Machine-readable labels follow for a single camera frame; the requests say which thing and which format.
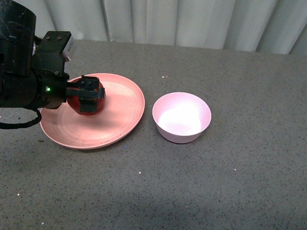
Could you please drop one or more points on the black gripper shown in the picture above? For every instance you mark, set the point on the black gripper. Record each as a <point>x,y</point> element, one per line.
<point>48,64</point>

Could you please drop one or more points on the red apple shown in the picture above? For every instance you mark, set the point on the red apple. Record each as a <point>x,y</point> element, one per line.
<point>86,95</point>

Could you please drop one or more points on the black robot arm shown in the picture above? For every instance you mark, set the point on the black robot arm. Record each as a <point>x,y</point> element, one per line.
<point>32,72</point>

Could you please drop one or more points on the pink plate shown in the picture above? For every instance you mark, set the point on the pink plate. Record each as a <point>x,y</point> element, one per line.
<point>122,111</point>

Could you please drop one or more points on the pink bowl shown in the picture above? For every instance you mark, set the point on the pink bowl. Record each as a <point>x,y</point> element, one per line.
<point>181,117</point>

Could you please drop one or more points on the white curtain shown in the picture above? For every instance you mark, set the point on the white curtain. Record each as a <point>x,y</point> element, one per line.
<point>268,26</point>

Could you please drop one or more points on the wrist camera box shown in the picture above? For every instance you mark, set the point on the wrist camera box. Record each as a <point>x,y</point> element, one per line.
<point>68,47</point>

